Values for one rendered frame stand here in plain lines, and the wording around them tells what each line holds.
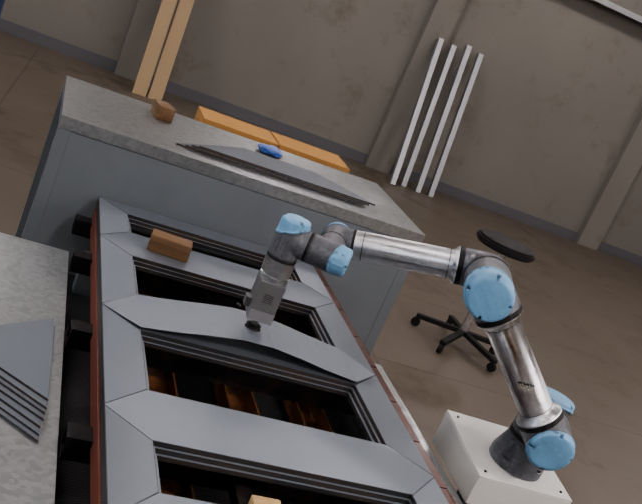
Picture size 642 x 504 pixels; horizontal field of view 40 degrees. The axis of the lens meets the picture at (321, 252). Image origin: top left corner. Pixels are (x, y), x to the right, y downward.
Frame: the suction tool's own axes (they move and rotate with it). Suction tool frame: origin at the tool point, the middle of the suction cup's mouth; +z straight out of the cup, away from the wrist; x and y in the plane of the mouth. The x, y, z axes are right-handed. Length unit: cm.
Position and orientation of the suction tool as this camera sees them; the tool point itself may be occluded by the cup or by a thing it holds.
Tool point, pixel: (250, 331)
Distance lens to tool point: 222.1
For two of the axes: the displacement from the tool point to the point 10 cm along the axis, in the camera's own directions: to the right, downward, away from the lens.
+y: 1.2, 3.4, -9.3
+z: -3.8, 8.8, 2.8
